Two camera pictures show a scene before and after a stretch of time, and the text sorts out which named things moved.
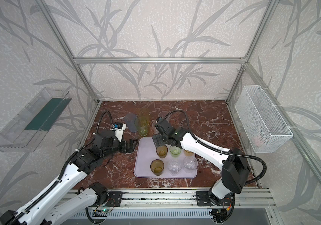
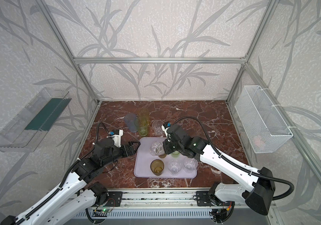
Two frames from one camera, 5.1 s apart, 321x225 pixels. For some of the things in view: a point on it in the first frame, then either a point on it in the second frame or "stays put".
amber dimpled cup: [157, 166] stays put
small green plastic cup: [174, 151] stays put
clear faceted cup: [155, 131] stays put
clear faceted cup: [163, 114] → [156, 148]
